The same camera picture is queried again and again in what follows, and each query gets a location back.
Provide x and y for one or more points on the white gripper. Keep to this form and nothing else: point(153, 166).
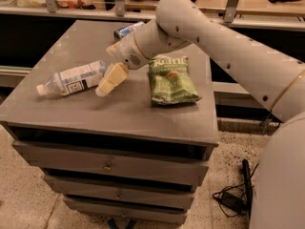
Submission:
point(128, 53)

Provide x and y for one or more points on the blue plastic water bottle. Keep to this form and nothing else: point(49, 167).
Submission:
point(73, 80)

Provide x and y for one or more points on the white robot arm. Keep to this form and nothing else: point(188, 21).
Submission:
point(274, 79)

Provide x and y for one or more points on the redbull can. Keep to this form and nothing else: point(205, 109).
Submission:
point(121, 33)

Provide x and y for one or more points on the green kettle chips bag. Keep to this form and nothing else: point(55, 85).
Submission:
point(171, 82)

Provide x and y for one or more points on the grey drawer cabinet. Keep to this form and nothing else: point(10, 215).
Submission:
point(125, 120)

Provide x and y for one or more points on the top grey drawer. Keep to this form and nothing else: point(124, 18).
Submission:
point(112, 162)

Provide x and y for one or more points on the grey drawer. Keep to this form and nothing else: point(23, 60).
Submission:
point(112, 162)
point(125, 211)
point(120, 192)

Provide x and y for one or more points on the middle grey drawer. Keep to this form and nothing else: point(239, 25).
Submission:
point(120, 192)

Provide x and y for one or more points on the bottom grey drawer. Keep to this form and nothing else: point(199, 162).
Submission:
point(125, 211)

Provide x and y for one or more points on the black metal stand leg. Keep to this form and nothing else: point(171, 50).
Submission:
point(248, 185)

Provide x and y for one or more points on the black power adapter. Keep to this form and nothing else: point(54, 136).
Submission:
point(232, 202)

